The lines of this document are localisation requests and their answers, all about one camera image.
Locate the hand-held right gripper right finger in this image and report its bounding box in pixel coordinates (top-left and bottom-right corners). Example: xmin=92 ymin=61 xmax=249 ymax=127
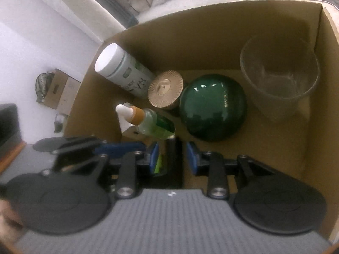
xmin=186 ymin=141 xmax=276 ymax=199

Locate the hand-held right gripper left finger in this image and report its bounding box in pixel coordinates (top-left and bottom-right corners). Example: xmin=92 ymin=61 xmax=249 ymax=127
xmin=41 ymin=141 xmax=161 ymax=198

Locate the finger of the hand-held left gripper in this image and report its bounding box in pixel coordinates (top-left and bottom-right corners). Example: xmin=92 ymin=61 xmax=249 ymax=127
xmin=51 ymin=135 xmax=146 ymax=155

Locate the black rectangular box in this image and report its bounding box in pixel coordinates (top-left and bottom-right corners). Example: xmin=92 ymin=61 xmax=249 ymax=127
xmin=159 ymin=138 xmax=184 ymax=189

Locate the small white box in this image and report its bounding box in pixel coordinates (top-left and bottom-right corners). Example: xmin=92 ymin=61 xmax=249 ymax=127
xmin=120 ymin=112 xmax=141 ymax=138

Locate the green dropper bottle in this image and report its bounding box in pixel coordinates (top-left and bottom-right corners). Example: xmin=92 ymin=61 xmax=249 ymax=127
xmin=116 ymin=103 xmax=176 ymax=140

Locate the dark green round container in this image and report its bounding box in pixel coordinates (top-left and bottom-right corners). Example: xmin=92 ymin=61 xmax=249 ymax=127
xmin=179 ymin=74 xmax=247 ymax=142

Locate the black jar with gold lid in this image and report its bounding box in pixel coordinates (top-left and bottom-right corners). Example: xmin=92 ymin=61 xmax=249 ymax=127
xmin=148 ymin=70 xmax=184 ymax=110

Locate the white supplement bottle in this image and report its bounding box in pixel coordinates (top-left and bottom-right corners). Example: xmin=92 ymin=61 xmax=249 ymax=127
xmin=94 ymin=43 xmax=156 ymax=99

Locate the large brown cardboard box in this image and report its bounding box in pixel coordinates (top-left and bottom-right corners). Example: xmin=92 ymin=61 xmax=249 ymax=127
xmin=64 ymin=0 xmax=339 ymax=246

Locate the printed cardboard box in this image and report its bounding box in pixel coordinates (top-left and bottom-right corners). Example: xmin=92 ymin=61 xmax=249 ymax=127
xmin=37 ymin=69 xmax=82 ymax=115

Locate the camouflage cloth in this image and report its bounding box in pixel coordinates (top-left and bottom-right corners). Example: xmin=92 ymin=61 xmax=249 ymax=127
xmin=36 ymin=73 xmax=55 ymax=103

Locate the clear plastic cup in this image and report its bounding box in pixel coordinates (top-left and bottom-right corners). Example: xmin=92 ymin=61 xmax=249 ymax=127
xmin=240 ymin=35 xmax=320 ymax=122

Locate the grey folded panel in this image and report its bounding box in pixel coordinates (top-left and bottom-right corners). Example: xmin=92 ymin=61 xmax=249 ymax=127
xmin=81 ymin=0 xmax=139 ymax=25

